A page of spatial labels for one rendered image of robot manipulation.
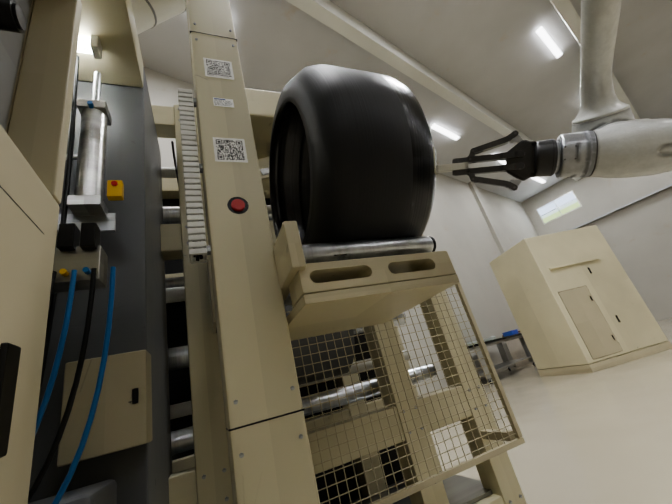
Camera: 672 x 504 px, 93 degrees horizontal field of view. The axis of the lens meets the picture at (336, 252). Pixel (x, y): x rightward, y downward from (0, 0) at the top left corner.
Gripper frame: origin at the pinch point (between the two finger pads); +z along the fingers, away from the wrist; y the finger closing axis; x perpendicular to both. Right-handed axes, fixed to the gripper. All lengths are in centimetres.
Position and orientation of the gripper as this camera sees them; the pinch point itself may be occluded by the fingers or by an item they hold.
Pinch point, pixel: (452, 167)
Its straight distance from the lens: 82.0
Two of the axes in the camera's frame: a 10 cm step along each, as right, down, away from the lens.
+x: 4.1, -1.0, 9.1
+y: 0.4, 10.0, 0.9
